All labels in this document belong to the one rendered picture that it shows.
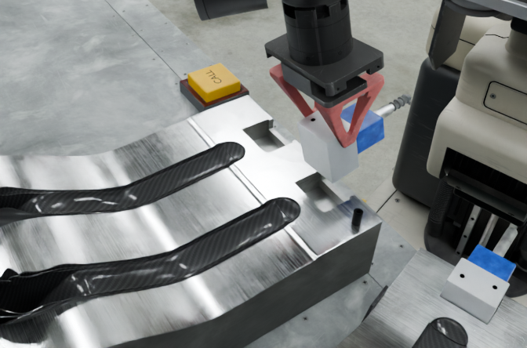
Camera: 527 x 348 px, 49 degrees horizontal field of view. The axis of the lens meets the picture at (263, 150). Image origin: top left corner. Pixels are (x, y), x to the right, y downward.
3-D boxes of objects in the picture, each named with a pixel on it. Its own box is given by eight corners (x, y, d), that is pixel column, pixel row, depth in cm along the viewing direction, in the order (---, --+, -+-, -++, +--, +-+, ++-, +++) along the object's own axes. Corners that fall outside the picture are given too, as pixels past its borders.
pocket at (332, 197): (322, 190, 68) (325, 167, 66) (351, 218, 65) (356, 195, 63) (292, 204, 66) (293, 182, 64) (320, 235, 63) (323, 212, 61)
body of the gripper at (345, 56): (329, 103, 49) (320, 26, 44) (265, 61, 56) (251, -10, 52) (387, 71, 51) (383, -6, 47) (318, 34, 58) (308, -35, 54)
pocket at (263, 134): (270, 139, 75) (272, 117, 72) (295, 163, 72) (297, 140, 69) (241, 151, 73) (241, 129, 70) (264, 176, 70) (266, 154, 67)
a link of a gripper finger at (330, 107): (336, 172, 54) (325, 90, 48) (292, 138, 59) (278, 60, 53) (390, 139, 57) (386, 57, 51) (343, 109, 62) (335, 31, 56)
